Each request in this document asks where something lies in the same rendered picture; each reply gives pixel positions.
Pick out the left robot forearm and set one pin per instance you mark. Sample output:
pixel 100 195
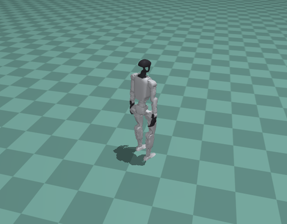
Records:
pixel 132 97

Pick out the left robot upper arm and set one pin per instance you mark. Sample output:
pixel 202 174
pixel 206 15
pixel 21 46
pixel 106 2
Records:
pixel 132 82

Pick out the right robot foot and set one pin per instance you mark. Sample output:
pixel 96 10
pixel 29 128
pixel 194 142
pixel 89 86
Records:
pixel 151 155

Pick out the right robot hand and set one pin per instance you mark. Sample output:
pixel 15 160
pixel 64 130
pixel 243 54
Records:
pixel 153 121

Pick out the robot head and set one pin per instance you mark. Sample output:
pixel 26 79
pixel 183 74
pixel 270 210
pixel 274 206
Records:
pixel 144 63

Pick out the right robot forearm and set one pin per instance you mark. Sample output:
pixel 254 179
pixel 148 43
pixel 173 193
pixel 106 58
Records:
pixel 154 107

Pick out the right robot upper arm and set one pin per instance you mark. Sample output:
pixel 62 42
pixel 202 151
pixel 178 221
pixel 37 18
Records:
pixel 152 85

